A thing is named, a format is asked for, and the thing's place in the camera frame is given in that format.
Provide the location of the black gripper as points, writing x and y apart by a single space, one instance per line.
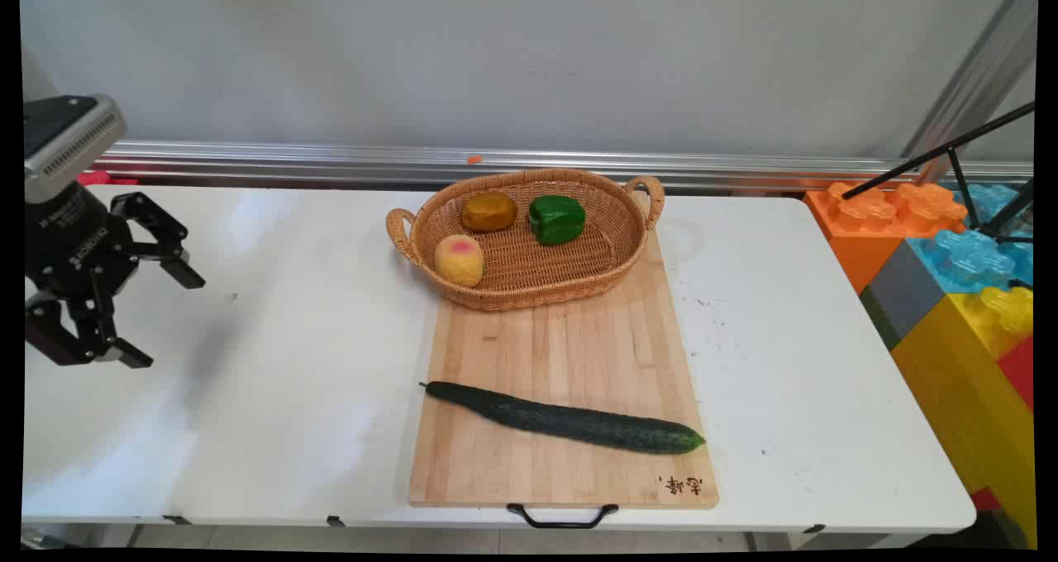
70 244

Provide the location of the dark green cucumber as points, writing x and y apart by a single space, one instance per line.
570 421

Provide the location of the red object behind table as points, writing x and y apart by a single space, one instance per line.
95 178

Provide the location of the yellow-pink peach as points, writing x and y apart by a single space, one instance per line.
459 261

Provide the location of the brown-yellow round fruit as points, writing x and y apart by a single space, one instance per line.
488 211

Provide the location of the woven wicker basket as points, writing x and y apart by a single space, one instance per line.
545 269

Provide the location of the green bell pepper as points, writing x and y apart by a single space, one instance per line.
556 219

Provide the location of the wooden cutting board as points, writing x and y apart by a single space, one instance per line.
562 355

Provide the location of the big orange toy block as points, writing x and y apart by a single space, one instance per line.
860 231

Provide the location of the big grey toy block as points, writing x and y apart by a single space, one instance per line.
901 293

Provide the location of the big yellow toy block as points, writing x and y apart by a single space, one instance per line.
959 380

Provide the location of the big blue toy block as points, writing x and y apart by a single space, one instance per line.
967 260

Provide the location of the black tripod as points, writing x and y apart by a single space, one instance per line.
959 146

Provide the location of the big red toy block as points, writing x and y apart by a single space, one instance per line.
1018 372

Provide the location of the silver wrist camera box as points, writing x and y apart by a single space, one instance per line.
66 145

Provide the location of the aluminium rail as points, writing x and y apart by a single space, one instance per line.
331 164

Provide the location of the aluminium post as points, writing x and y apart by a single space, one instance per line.
971 74

